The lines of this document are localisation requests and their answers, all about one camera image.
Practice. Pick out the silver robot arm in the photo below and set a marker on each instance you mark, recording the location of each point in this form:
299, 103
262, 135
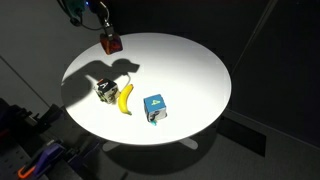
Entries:
74, 9

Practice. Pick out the purple clamp orange tip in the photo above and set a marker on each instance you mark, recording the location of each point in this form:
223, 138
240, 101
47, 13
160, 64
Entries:
41, 162

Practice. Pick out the orange number six block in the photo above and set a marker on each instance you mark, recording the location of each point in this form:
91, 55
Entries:
111, 45

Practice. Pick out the black perforated mounting board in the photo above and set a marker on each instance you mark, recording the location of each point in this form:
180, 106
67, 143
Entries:
23, 134

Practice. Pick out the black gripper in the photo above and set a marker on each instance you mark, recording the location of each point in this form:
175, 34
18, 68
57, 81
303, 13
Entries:
100, 8

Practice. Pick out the black letter A block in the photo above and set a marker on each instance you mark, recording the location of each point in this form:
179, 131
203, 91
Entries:
107, 90

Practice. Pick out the yellow banana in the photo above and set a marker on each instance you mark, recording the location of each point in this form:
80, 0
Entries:
123, 98

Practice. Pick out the round white table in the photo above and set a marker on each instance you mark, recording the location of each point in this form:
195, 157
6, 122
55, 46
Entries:
193, 81

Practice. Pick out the blue number four block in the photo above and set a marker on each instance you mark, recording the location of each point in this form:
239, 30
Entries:
155, 108

